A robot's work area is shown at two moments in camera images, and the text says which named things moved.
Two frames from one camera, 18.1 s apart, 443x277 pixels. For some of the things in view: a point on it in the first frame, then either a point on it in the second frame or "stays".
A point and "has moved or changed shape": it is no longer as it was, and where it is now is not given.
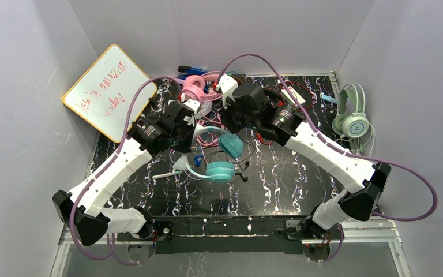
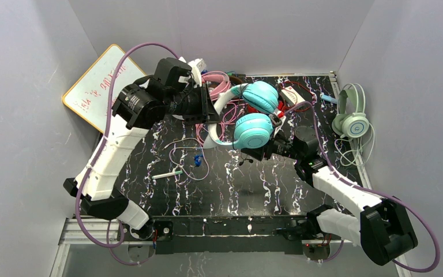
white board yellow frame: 102,94 stays
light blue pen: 328,98 stays
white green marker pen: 165,175 stays
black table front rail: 233,235 stays
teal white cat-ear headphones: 217,171 has moved or changed shape
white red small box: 298,97 stays
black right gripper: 236,122 → 266,151
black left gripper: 185,138 → 209,104
